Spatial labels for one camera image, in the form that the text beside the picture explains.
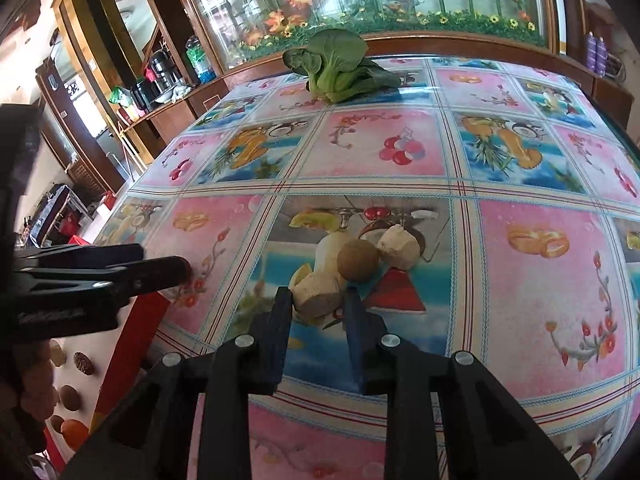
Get red-bordered white tray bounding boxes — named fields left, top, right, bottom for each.
left=47, top=292, right=169, bottom=469

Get brown longan fruit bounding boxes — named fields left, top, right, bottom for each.
left=336, top=240, right=378, bottom=283

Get left hand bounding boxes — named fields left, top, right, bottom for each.
left=9, top=339, right=55, bottom=426

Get green bok choy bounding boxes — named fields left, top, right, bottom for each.
left=282, top=28, right=401, bottom=104

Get black thermos jug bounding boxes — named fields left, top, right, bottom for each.
left=149, top=49, right=181, bottom=92

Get fruit-pattern pink tablecloth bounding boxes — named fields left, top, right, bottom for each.
left=96, top=56, right=639, bottom=479

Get red jujube date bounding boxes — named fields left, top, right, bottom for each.
left=73, top=351, right=96, bottom=376

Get green plastic bottle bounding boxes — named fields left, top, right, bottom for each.
left=186, top=35, right=216, bottom=84

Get pale sugarcane piece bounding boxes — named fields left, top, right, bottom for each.
left=376, top=224, right=421, bottom=271

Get brown longan on tray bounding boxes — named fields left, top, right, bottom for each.
left=60, top=385, right=82, bottom=412

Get purple bottles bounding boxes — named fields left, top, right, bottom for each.
left=585, top=32, right=608, bottom=77

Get white sugarcane piece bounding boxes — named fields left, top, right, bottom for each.
left=314, top=231, right=355, bottom=274

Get sugarcane chunk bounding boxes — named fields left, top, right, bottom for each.
left=292, top=271, right=343, bottom=320

